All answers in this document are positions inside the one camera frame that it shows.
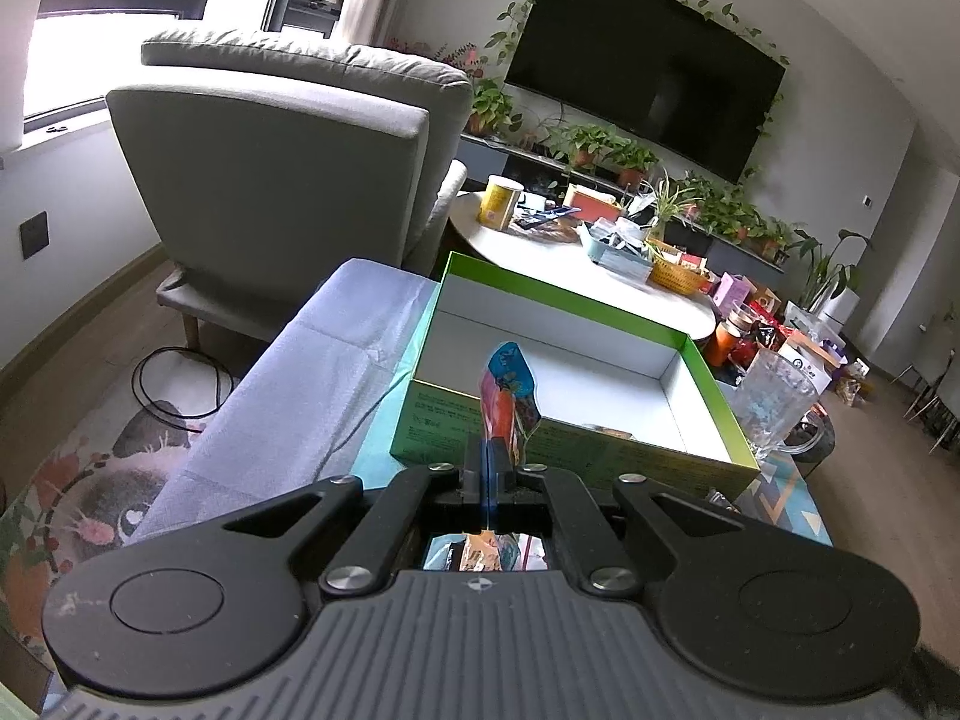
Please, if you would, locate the black television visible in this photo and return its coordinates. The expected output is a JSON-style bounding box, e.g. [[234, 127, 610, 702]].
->
[[504, 0, 787, 185]]

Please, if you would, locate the green ivy vine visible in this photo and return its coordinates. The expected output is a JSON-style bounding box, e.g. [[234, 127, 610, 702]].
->
[[484, 0, 792, 188]]

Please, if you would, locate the red flower decoration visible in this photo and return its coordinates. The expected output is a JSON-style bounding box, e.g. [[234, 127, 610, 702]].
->
[[386, 37, 481, 76]]

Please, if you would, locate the yellow can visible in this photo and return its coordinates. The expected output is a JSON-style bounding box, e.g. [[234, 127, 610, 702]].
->
[[480, 175, 526, 230]]

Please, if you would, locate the dark-framed window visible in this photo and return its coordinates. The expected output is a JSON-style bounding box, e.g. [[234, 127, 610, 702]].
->
[[22, 0, 361, 128]]

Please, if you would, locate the dark glass teapot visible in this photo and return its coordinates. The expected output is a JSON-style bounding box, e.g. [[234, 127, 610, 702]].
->
[[787, 405, 837, 462]]

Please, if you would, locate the white and blue carton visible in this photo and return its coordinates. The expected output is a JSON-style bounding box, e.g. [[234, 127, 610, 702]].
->
[[776, 334, 848, 395]]

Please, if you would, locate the grey armchair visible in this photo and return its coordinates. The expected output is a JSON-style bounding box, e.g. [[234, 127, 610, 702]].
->
[[105, 30, 473, 350]]

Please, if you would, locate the dark wall socket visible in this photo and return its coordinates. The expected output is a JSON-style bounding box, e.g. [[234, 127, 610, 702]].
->
[[19, 214, 52, 257]]

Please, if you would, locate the green cardboard box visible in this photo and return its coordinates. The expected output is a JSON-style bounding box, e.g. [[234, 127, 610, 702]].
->
[[390, 251, 762, 503]]

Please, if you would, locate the potted green plant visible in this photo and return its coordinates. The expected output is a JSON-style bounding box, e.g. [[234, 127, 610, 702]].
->
[[739, 210, 792, 256], [694, 176, 751, 237], [551, 124, 623, 170], [466, 79, 522, 137], [607, 142, 661, 192]]

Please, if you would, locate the metal-legged chair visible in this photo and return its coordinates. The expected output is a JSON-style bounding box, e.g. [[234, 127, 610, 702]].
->
[[896, 349, 960, 455]]

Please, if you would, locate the orange-red box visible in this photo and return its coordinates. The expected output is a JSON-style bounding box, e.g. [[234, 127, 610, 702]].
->
[[562, 184, 623, 222]]

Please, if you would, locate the tall leafy plant white pot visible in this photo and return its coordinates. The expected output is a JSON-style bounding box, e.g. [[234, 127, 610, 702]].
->
[[787, 229, 875, 323]]

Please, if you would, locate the patterned floor rug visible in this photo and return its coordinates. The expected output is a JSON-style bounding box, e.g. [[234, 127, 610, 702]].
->
[[0, 397, 218, 661]]

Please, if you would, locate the wicker basket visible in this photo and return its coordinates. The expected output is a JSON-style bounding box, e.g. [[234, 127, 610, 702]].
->
[[649, 255, 713, 293]]

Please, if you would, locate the white round coffee table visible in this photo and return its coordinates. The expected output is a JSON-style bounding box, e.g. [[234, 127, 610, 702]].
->
[[448, 191, 717, 350]]

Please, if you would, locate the colourful blue-topped snack packet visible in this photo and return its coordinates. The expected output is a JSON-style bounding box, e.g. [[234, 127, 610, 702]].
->
[[480, 341, 542, 466]]

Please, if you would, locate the orange jar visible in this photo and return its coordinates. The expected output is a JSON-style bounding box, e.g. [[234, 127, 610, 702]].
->
[[709, 319, 743, 368]]

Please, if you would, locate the potted spider plant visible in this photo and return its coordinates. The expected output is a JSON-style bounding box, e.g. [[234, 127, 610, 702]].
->
[[645, 172, 702, 241]]

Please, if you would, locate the light blue tray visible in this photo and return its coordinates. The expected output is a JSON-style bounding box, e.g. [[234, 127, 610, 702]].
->
[[577, 221, 653, 282]]

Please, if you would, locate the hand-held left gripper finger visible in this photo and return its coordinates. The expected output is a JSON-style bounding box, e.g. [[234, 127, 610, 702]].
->
[[222, 437, 490, 599], [489, 441, 747, 601]]

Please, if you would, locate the black floor cable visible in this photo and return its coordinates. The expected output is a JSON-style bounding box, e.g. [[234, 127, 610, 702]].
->
[[133, 347, 235, 428]]

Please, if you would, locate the clear glass mug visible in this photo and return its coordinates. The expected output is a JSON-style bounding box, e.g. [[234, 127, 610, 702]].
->
[[731, 347, 833, 462]]

